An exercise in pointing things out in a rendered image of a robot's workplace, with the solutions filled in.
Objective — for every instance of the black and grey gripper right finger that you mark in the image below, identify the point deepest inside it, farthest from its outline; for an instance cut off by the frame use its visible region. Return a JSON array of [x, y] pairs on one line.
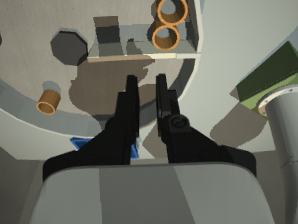
[[184, 143]]

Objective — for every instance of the bronze bushing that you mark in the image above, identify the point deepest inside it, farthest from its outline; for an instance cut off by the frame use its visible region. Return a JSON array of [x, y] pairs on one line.
[[175, 18], [164, 44], [48, 102]]

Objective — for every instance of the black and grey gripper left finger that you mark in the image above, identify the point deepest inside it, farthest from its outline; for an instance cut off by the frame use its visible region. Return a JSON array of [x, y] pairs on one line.
[[108, 147]]

